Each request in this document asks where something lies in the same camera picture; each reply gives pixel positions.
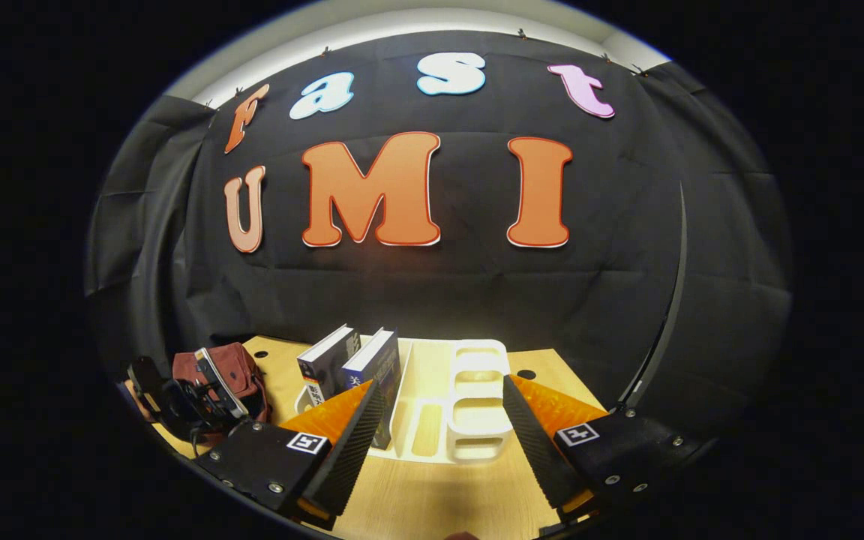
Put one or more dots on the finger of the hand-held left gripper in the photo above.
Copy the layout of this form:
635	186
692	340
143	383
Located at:
218	384
145	382

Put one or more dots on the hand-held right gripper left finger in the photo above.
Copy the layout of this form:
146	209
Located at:
353	450

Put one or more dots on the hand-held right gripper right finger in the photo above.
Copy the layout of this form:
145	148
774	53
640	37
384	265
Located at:
533	442

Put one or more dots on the red-brown schoolbag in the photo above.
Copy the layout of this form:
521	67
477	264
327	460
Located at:
241	375

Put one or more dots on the white bookshelf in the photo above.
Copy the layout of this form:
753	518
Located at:
477	405

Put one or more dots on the blue cover book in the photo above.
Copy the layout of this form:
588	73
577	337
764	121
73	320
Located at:
379	367

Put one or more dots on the grey cover book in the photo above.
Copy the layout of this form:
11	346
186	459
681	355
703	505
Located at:
323	367

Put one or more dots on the black backdrop cloth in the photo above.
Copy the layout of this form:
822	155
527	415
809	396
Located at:
477	292

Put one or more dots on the row of black cloth clips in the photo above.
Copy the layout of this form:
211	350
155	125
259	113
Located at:
521	33

